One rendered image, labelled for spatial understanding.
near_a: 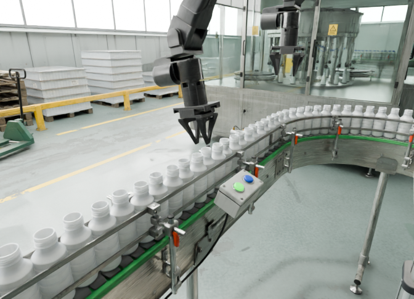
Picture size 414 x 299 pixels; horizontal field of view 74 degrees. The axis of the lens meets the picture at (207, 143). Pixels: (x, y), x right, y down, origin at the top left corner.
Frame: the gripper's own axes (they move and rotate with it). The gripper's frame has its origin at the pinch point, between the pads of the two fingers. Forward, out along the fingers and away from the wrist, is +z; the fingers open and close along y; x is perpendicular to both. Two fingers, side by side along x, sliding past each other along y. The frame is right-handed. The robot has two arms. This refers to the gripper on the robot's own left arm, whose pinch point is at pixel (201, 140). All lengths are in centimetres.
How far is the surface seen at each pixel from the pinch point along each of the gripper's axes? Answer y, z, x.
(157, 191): -12.3, 12.3, -7.0
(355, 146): 17, 38, 120
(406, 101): 40, 76, 483
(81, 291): -14.2, 24.6, -31.7
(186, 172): -12.2, 11.9, 5.6
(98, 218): -12.2, 10.6, -24.7
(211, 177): -12.2, 18.3, 17.3
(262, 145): -12, 20, 58
